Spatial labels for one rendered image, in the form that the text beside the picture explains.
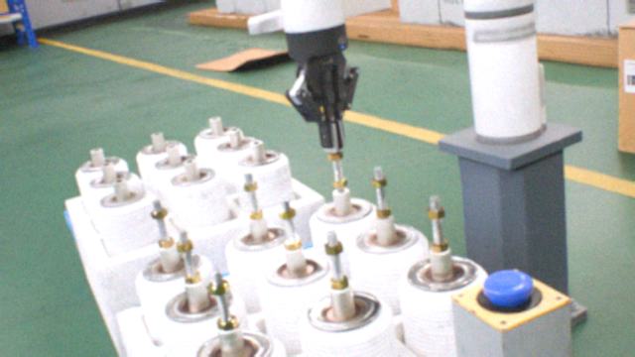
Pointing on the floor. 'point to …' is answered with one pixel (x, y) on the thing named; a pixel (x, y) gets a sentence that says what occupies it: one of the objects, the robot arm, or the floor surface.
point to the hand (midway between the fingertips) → (331, 135)
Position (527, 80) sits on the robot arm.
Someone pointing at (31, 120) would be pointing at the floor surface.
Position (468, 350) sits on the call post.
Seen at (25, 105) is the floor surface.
